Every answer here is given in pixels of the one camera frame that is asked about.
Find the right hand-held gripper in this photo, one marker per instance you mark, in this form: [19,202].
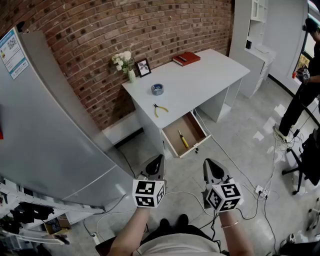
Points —
[225,197]

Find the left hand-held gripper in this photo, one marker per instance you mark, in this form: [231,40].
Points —
[145,190]

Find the wooden drawer with white front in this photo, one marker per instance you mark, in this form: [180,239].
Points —
[182,132]

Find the person's right forearm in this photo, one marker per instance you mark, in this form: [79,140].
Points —
[235,237]

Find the person's left forearm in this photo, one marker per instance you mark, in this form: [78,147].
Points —
[130,230]

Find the white power strip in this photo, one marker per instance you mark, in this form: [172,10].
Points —
[95,238]
[261,190]

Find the person's black shoe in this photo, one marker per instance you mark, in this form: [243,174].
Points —
[183,220]
[164,223]

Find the person's black trousers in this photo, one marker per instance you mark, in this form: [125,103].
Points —
[185,228]

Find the person's white shirt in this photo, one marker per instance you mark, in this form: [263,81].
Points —
[175,246]

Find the white desk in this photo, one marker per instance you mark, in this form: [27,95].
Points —
[195,82]

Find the brown chair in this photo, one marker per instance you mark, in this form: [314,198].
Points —
[105,247]

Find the black office chair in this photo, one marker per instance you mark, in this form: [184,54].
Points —
[310,155]

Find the white shelf cabinet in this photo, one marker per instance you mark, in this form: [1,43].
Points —
[252,67]

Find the grey refrigerator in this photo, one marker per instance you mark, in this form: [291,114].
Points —
[50,130]

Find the white flower bouquet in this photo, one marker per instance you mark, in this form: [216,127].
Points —
[122,60]

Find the red hardcover book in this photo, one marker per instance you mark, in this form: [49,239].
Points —
[187,58]

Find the small black box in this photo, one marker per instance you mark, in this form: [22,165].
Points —
[248,44]

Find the metal storage rack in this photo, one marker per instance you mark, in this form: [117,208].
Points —
[30,215]

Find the blue white label sticker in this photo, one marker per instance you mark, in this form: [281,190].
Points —
[11,57]

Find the grey duct tape roll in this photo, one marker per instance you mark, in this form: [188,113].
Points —
[157,91]

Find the black picture frame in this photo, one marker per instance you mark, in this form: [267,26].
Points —
[143,67]

